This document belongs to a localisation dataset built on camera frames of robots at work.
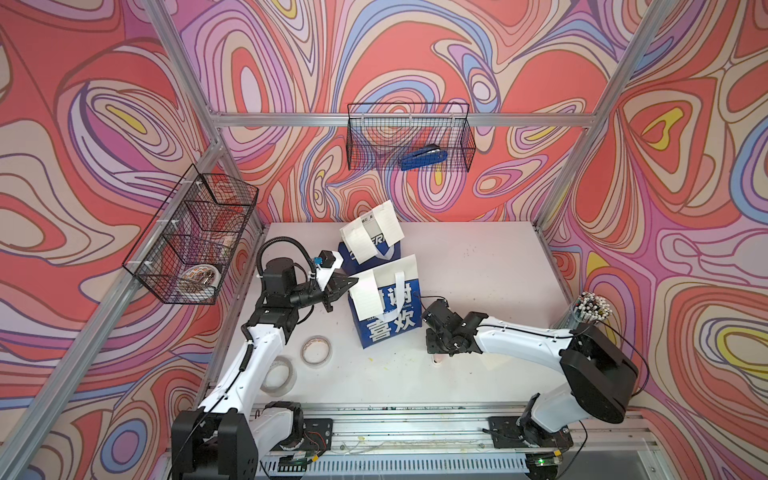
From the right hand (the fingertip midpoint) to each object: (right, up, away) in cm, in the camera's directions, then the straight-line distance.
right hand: (436, 350), depth 87 cm
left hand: (-22, +22, -12) cm, 33 cm away
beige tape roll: (-36, -1, +1) cm, 36 cm away
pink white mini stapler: (0, -1, -3) cm, 3 cm away
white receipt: (-20, +18, -12) cm, 29 cm away
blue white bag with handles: (-15, +29, +7) cm, 34 cm away
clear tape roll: (-45, -6, -4) cm, 45 cm away
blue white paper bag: (-12, +20, -9) cm, 25 cm away
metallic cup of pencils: (+38, +14, -10) cm, 42 cm away
